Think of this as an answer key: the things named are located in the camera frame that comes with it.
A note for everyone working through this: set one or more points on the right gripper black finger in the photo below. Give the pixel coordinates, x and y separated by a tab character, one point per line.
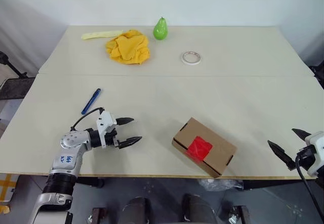
281	153
301	133

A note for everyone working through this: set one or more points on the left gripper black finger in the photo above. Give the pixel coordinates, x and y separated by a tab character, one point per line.
129	142
124	121

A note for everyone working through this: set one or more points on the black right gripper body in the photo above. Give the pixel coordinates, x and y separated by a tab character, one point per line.
306	157

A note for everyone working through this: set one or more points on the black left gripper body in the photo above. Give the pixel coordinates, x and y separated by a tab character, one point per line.
112	139

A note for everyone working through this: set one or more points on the blue pen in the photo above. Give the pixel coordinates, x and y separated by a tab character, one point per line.
90	102

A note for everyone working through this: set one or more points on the brown cardboard box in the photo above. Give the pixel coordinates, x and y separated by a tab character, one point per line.
217	150

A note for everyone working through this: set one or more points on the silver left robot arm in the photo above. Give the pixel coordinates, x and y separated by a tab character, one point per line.
67	163

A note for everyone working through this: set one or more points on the black equipment piece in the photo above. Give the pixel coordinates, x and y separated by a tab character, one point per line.
319	74

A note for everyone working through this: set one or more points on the dark rounded shape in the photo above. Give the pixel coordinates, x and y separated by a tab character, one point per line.
198	210
136	210

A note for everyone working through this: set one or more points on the clear plastic bag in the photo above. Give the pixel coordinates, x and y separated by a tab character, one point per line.
219	184

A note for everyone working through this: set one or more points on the red crumpled object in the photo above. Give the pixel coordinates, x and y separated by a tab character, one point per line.
200	148

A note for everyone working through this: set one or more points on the crumpled yellow cloth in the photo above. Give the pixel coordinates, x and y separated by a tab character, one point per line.
127	48

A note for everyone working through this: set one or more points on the white tape roll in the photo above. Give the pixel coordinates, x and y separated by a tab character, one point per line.
191	63

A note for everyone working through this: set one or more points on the pale yellow strip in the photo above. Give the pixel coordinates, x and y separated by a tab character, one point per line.
101	35

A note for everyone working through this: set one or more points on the green pear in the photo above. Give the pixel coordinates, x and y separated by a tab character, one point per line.
160	30

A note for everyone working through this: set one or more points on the black mesh seat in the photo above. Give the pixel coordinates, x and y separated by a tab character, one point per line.
15	88

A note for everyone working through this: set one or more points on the black tripod stand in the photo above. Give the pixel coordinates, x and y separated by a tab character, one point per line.
11	66

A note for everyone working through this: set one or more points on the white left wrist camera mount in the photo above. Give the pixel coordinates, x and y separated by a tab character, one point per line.
106	123

